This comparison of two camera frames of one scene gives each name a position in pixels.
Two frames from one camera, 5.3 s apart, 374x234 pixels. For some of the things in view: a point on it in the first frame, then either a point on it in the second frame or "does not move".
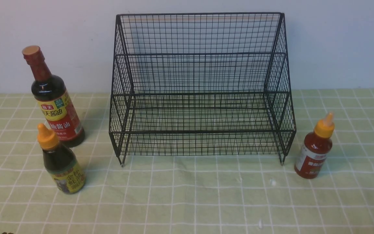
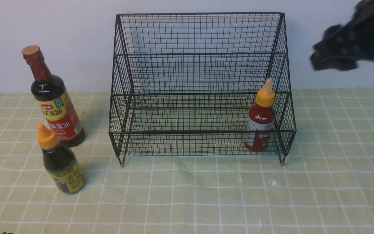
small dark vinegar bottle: (64, 171) does not move
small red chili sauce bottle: (314, 149) → (262, 119)
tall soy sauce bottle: (56, 104) does not move
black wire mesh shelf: (202, 84) does not move
